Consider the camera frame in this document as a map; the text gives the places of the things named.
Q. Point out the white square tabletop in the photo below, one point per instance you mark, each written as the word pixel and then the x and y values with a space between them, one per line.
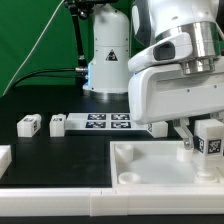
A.
pixel 162 163

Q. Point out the white marker base plate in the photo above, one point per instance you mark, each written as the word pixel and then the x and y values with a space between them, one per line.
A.
pixel 95 121

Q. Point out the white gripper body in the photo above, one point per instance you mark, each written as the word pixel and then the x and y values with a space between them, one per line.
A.
pixel 164 93

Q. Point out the white front obstacle wall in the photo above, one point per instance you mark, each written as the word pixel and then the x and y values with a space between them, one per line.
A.
pixel 110 202

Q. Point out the white left obstacle wall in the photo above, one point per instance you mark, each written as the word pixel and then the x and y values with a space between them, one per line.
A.
pixel 5 158

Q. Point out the white obstacle wall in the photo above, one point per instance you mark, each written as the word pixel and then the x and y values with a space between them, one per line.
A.
pixel 5 158
pixel 110 202

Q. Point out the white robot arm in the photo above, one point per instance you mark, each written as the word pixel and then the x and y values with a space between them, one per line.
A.
pixel 184 32

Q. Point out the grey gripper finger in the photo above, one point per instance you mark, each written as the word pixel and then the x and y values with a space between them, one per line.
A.
pixel 181 127

